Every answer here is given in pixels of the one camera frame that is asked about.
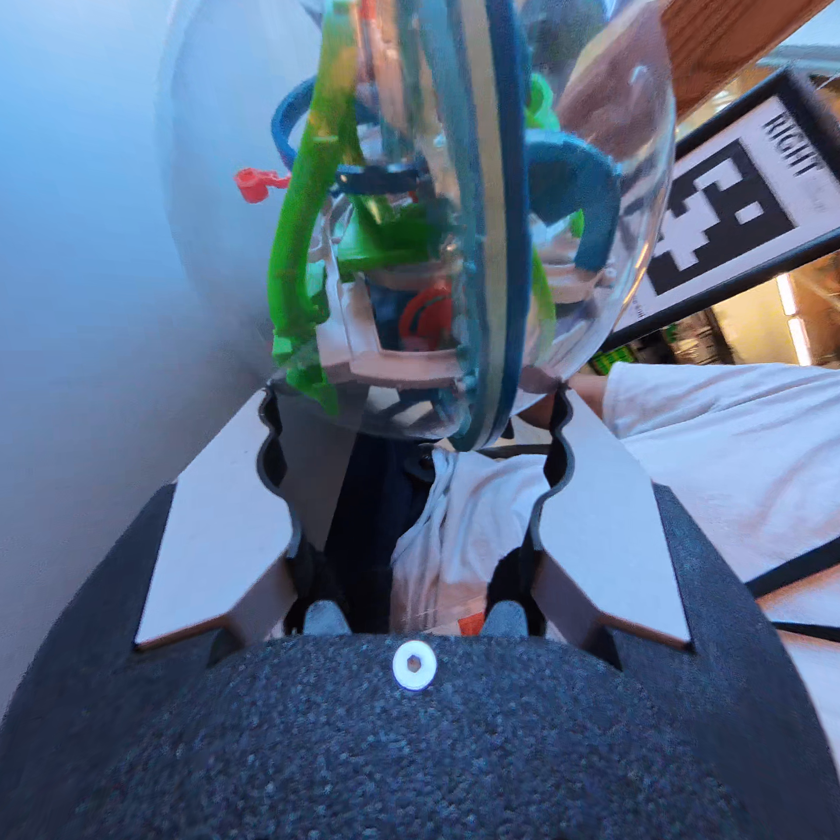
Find person's right forearm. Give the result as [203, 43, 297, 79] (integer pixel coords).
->
[521, 374, 614, 431]

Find clear plastic maze ball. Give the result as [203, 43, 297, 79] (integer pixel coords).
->
[154, 0, 677, 454]

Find black strap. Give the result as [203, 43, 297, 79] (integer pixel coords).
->
[748, 538, 840, 644]

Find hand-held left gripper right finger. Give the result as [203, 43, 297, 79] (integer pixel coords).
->
[526, 386, 695, 651]

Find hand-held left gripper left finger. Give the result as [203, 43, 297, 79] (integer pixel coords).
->
[131, 386, 304, 651]

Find person's dark trousers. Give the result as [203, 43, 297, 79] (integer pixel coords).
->
[325, 433, 437, 634]

